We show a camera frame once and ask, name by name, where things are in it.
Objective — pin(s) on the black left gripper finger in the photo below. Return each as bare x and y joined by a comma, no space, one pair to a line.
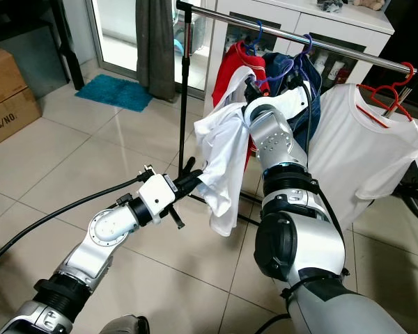
193,177
192,189

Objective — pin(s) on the white t-shirt with print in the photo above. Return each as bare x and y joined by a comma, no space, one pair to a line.
226,160

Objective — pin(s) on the purple clothes hanger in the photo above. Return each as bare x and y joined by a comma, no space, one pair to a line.
289,66
310,43

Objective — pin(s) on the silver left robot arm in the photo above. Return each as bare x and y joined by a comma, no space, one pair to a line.
90,261

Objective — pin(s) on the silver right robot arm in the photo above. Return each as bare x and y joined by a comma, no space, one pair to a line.
299,243

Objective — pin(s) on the red clothes hanger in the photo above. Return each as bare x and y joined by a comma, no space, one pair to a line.
406,66

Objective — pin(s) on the red t-shirt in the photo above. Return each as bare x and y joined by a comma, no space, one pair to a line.
230,69

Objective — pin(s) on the blue denim jacket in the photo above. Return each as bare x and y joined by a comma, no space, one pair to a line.
279,62

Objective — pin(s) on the grey curtain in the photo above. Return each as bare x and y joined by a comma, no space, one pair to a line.
157,49

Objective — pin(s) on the black bundle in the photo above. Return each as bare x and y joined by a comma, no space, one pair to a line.
333,5

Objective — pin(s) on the teal rug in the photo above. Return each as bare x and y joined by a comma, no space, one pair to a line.
115,92

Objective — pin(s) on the white glass-door cabinet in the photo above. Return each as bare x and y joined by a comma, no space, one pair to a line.
362,21

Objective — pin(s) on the plain white t-shirt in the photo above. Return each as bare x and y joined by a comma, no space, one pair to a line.
362,160

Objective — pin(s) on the beige plush bear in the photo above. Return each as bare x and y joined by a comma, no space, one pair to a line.
369,4

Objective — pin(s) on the plain cardboard box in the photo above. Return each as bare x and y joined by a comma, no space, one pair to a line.
0,69

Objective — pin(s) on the black cabinet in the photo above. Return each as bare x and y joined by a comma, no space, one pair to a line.
414,35

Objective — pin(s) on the printed cardboard box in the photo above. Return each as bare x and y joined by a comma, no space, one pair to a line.
14,118

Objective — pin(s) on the black desk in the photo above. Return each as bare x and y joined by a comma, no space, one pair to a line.
28,21

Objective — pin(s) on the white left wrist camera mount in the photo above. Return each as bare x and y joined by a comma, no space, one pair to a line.
159,198

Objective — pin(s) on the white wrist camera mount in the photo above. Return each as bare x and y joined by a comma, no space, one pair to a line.
159,198
285,97

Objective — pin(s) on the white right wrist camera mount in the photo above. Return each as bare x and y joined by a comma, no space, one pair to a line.
285,97

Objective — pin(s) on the metal clothes rack black frame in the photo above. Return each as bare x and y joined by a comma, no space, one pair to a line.
223,16

